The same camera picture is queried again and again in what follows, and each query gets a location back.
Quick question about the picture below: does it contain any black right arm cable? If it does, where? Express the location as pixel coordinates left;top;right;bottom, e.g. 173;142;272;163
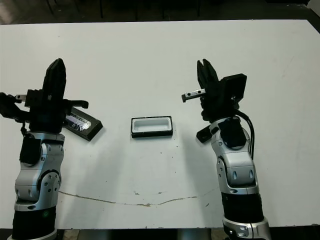
233;109;256;161

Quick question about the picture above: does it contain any black box lid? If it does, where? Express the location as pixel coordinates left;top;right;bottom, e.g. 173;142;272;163
61;107;105;143

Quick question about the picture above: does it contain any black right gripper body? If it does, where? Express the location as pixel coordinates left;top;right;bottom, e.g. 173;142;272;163
181;80;241;123

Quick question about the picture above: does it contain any black box with white insert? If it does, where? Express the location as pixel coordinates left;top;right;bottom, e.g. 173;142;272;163
130;115;175;139

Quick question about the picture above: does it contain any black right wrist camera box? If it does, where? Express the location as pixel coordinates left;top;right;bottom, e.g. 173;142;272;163
219;73;248;101

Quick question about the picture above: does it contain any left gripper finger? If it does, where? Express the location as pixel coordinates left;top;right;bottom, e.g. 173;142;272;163
41;58;60;101
52;58;67;101

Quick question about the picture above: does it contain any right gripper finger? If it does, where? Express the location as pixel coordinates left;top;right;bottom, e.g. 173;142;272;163
196;59;206;87
202;59;221;88

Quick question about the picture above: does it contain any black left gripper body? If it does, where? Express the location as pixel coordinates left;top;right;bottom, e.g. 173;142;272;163
14;88;90;133

